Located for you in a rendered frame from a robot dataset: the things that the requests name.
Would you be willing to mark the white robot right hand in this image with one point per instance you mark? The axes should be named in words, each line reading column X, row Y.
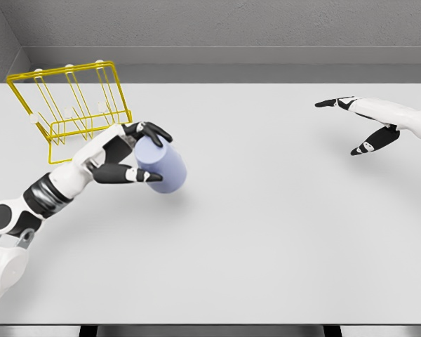
column 382, row 113

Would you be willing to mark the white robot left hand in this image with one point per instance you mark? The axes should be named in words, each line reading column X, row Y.
column 107, row 142

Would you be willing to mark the lavender cup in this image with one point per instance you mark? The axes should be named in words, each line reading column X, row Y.
column 168, row 168

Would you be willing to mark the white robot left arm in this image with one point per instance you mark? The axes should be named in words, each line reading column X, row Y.
column 42, row 194

